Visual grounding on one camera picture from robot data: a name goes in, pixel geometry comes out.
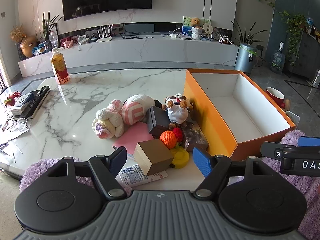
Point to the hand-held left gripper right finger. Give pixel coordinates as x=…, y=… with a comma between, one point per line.
x=202, y=163

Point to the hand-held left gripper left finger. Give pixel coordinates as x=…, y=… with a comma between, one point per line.
x=117, y=160

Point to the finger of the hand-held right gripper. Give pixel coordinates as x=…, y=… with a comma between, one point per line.
x=270, y=150
x=308, y=141

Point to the yellow tape measure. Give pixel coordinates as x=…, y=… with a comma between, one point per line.
x=180, y=158

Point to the white cream tube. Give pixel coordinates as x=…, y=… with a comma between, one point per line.
x=132, y=177

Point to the dark patterned box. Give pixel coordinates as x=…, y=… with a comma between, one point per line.
x=195, y=137

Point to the pink card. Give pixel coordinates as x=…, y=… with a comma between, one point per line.
x=135, y=135

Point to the orange cardboard box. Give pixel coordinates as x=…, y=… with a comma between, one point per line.
x=217, y=135

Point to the tan cardboard box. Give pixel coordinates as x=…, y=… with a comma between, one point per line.
x=152, y=155

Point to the dark brown box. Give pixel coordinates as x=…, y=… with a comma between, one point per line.
x=157, y=120

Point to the white stool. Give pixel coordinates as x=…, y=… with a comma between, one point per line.
x=293, y=117

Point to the purple fluffy chair cover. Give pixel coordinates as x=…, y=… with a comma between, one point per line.
x=41, y=167
x=307, y=197

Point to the cream crochet bunny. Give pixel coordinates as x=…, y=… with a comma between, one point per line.
x=107, y=122

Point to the orange crochet fruit charm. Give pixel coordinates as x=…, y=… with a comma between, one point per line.
x=168, y=139

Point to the red mug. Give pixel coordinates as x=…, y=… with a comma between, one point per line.
x=275, y=97

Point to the pink striped white plush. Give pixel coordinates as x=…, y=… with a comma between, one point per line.
x=135, y=110

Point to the brown white plush dog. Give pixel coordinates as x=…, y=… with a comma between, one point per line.
x=177, y=112

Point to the blue water jug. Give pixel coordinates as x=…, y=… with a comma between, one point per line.
x=277, y=61

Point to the grey side cabinet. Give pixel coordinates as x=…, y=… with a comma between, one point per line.
x=308, y=55

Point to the grey trash can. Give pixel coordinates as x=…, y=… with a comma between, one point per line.
x=245, y=60

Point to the black remote control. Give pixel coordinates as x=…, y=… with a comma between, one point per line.
x=38, y=99

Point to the eyeglasses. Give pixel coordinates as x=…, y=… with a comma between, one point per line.
x=18, y=125

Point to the orange tea bottle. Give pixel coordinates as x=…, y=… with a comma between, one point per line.
x=60, y=67

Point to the small blue white box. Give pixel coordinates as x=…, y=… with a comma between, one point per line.
x=21, y=103

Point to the trailing green plant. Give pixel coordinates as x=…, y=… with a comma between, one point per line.
x=296, y=27

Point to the white marble tv console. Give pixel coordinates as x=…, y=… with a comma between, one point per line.
x=150, y=50

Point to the long leaf potted plant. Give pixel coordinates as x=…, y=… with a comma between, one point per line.
x=246, y=37

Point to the cow figurine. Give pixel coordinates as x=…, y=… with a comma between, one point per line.
x=224, y=40

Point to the white router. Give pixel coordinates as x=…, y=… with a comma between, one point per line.
x=103, y=39

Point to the red feather ornament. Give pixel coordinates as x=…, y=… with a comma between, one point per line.
x=11, y=98

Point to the brown teddy bear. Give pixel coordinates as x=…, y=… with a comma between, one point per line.
x=196, y=22

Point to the golden vase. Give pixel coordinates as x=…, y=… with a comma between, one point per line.
x=28, y=47

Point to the tall green potted plant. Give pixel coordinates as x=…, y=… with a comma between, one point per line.
x=47, y=27

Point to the dried yellow flowers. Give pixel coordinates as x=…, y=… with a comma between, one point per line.
x=17, y=33

